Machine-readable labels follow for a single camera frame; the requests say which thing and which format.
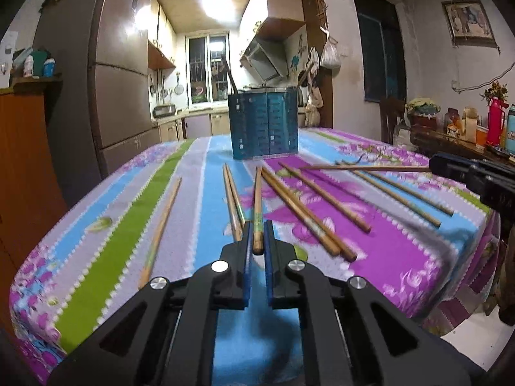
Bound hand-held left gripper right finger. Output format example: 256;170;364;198
263;221;489;386

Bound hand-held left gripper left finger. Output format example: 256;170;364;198
48;221;253;386

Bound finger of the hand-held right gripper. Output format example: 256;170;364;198
429;152;471;181

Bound pair of chopsticks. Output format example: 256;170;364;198
263;168;358;262
222;164;242;243

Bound wooden chopstick green band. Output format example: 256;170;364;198
138;176;183;289

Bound blue perforated utensil holder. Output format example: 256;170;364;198
228;90;299;160

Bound dark wooden sideboard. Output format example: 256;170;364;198
409;124;515;170

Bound glass jar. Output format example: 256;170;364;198
444;108;462;134

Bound beige carton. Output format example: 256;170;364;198
462;107;478;142

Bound teal bottle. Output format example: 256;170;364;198
505;105;515;154

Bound red thermos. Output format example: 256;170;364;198
486;97;506;146

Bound potted yellow flowers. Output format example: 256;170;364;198
406;97;442;127

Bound blurred grey utensil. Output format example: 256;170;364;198
396;213;479;268

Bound wooden chair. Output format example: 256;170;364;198
379;96;407;145

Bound dried flower bunch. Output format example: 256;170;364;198
481;80;508;101

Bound floral striped tablecloth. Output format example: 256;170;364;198
9;128;501;384

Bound dark curtained window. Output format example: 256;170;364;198
352;0;407;103

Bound hanging beige cloth bag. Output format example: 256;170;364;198
304;84;323;127

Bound lower kitchen cabinets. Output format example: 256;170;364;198
159;110;231;142

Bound hanging plastic bag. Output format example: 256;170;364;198
321;35;342;69

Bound kitchen window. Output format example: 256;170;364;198
186;34;231;109

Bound range hood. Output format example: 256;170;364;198
240;34;288;82

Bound brown refrigerator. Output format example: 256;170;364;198
88;0;162;173

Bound wooden side cabinet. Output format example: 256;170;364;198
0;76;68;286

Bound ceiling light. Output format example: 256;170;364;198
199;0;238;19

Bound green cup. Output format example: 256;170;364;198
32;49;51;77

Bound wall cable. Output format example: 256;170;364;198
451;62;515;93

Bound framed wall picture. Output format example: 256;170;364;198
442;0;496;47

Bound wall cabinet above hood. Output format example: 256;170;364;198
240;0;307;43

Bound wall cabinet beside refrigerator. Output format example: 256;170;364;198
147;0;178;70

